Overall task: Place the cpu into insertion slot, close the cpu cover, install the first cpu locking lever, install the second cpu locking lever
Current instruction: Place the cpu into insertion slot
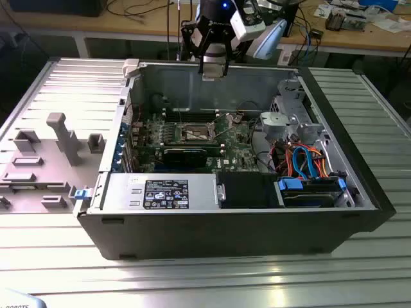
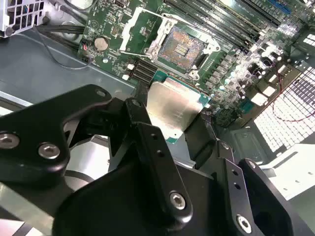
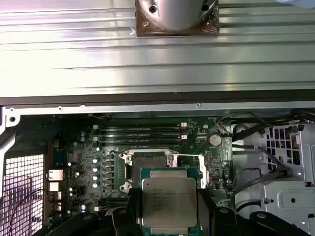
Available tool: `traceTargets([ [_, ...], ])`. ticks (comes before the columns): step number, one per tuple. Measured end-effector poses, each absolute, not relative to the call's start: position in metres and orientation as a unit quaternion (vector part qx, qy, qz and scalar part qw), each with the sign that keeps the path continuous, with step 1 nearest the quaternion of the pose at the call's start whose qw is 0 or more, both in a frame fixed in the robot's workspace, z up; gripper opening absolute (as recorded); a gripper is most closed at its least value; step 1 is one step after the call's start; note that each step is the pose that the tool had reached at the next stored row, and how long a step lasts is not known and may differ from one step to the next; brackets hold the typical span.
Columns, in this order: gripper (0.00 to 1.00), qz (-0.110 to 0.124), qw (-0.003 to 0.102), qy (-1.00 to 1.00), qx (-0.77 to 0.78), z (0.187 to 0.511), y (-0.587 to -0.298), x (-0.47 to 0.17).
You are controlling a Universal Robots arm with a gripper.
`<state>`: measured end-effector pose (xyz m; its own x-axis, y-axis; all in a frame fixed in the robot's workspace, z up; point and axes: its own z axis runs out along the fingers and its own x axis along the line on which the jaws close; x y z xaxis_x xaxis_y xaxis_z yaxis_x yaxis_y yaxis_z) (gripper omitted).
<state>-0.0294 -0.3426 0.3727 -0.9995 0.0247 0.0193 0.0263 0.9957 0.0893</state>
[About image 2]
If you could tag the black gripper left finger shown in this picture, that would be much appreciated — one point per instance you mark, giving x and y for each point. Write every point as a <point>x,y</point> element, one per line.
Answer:
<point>37,123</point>

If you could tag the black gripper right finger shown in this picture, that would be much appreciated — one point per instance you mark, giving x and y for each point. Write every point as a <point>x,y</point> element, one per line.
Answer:
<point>258,186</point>

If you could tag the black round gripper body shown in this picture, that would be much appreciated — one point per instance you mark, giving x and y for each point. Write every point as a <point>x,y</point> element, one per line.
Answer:
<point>110,209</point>

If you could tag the silver square CPU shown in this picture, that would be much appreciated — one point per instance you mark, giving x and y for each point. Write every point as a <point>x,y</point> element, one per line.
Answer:
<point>172,103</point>

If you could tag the metal frame socket cover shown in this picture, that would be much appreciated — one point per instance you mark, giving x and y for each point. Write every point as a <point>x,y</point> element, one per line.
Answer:
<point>127,32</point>

